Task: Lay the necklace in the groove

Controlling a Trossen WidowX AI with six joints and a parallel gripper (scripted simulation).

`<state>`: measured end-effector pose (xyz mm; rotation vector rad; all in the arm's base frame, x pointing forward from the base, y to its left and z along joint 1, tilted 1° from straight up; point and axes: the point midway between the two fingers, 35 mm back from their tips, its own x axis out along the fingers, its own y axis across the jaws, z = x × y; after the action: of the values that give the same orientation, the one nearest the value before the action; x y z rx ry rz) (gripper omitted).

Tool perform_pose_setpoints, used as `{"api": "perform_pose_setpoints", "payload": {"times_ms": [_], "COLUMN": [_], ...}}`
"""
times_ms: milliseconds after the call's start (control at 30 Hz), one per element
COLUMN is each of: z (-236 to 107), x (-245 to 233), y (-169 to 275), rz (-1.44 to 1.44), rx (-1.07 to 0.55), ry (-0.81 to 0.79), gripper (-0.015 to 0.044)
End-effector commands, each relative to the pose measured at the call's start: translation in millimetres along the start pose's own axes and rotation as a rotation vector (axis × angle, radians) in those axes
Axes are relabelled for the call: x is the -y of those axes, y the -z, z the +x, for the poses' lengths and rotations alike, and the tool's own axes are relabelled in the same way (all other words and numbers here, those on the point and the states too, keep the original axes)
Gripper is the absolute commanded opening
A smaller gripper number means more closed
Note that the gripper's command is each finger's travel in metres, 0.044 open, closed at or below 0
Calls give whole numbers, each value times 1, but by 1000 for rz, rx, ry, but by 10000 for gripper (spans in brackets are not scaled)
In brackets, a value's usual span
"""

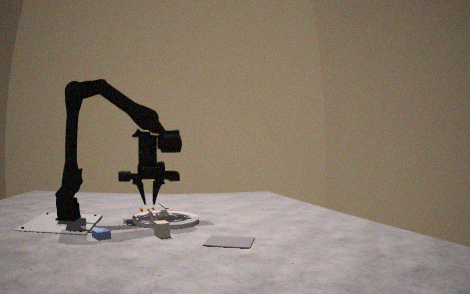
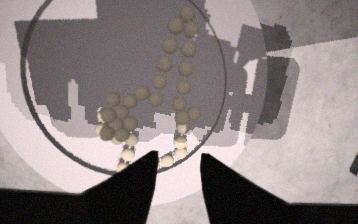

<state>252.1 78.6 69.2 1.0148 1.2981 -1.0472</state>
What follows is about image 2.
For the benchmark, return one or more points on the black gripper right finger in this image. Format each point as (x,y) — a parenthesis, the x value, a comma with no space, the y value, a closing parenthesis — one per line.
(230,198)

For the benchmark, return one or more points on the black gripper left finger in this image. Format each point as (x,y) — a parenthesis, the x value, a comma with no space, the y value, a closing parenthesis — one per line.
(124,198)

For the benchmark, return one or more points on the pale round bead board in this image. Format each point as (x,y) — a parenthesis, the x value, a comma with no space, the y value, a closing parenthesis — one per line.
(60,58)

